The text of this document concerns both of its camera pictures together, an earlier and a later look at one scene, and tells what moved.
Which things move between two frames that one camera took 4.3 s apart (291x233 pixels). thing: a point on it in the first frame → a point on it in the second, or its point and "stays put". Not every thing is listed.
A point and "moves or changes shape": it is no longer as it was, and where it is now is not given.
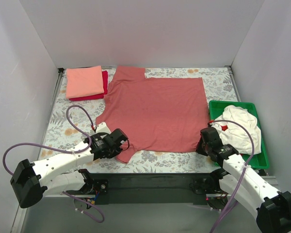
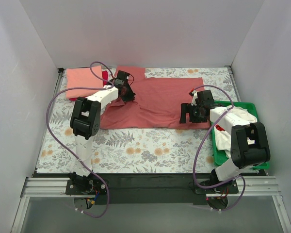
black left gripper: x=121 y=138 → x=129 y=94
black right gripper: x=206 y=137 → x=184 y=113
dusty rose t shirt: x=155 y=114 moves or changes shape
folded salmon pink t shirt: x=84 y=81 stays put
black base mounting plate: x=154 y=187 stays put
